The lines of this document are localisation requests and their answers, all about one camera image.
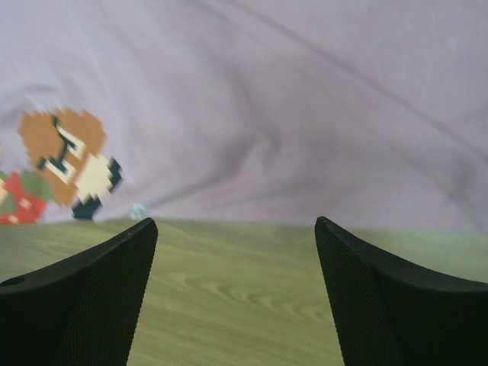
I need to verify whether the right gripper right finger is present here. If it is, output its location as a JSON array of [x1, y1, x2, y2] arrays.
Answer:
[[314, 217, 487, 365]]

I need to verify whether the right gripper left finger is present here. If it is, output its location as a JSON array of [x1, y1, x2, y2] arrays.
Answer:
[[1, 218, 158, 366]]

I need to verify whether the pink t shirt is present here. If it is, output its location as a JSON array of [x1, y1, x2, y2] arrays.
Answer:
[[1, 1, 487, 232]]

